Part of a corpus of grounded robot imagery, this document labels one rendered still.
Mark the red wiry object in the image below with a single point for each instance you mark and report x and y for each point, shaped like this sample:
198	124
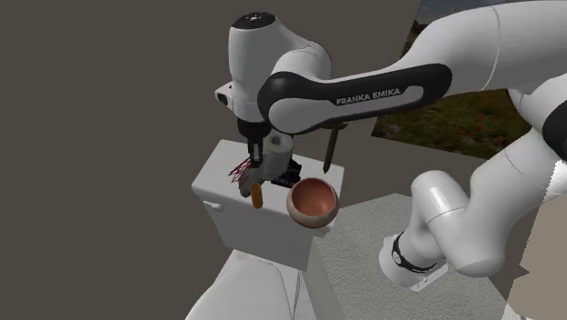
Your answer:
239	172

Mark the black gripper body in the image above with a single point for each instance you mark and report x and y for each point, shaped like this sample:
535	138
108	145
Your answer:
253	129

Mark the dark brown stick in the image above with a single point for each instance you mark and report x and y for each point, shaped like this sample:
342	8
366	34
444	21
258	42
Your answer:
329	150

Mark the copper brown bowl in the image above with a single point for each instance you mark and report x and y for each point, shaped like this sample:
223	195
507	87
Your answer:
312	203

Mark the black flat object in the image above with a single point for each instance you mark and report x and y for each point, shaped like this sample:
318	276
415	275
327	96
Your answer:
289	173

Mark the landscape wall picture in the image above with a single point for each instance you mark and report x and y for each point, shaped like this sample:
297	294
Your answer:
447	126

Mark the grey robot stand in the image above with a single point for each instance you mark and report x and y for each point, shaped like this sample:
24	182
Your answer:
367	274

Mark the white paper roll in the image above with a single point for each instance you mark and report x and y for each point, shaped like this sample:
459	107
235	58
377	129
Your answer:
275	162

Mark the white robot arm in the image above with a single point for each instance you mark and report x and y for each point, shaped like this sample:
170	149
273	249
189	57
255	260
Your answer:
465	53

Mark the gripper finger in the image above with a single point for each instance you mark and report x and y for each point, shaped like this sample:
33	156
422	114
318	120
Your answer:
254	153

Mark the white toilet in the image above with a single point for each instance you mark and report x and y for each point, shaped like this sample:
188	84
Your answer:
248	230

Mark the orange cylinder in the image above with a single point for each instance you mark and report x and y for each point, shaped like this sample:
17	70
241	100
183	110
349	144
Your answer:
256	196

